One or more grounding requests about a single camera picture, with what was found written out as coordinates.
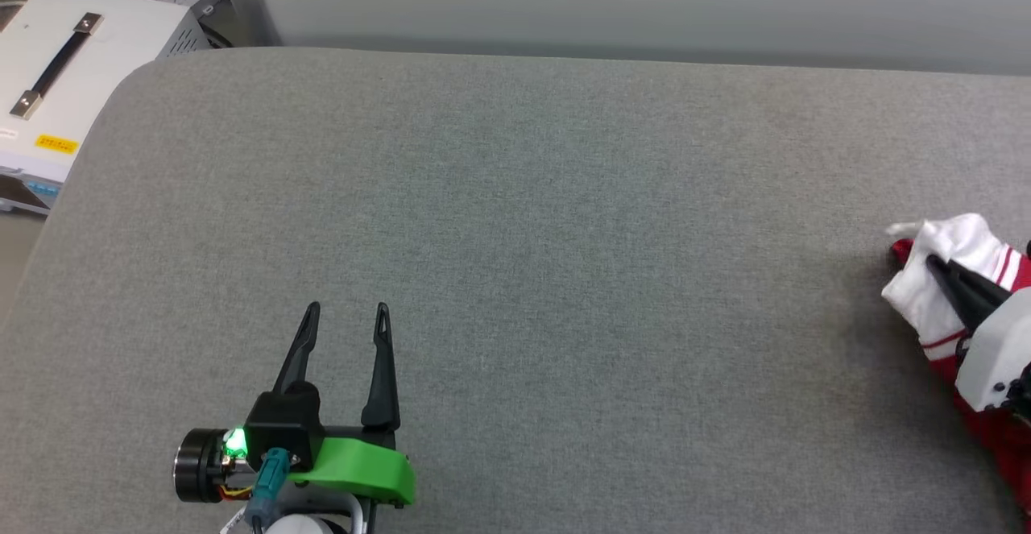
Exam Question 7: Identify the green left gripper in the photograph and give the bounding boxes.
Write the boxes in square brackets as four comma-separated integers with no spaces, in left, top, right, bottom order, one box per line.
[174,301,417,509]

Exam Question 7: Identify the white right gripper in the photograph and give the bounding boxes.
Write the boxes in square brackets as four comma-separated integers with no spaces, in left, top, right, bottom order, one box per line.
[925,254,1031,415]

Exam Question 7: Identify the red and white shirt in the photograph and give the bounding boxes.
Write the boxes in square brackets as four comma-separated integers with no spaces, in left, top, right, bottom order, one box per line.
[881,213,1031,519]

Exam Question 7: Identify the grey partition leg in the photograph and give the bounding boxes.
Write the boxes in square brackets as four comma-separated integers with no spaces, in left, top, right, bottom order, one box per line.
[206,0,283,48]

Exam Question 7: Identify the white equipment box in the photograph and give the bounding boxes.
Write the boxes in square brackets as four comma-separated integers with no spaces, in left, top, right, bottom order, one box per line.
[0,0,213,215]

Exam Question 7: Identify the left teal plug black cable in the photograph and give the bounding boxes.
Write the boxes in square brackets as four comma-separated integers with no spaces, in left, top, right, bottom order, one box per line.
[244,449,290,534]

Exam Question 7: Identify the black strap handle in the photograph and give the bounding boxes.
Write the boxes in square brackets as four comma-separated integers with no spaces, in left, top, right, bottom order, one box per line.
[10,11,105,121]

